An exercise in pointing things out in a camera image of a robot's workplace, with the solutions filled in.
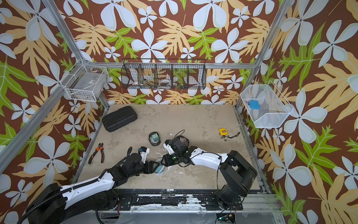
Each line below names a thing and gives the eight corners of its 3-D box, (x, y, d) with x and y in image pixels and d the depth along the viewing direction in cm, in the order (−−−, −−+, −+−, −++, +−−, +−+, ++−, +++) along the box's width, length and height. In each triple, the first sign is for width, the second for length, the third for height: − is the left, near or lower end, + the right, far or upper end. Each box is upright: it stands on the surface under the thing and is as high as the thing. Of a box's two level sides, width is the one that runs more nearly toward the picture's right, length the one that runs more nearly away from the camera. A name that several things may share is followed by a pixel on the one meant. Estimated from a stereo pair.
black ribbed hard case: (109, 135, 104) (105, 130, 99) (103, 124, 111) (99, 118, 105) (139, 119, 114) (138, 113, 109) (132, 109, 121) (130, 104, 116)
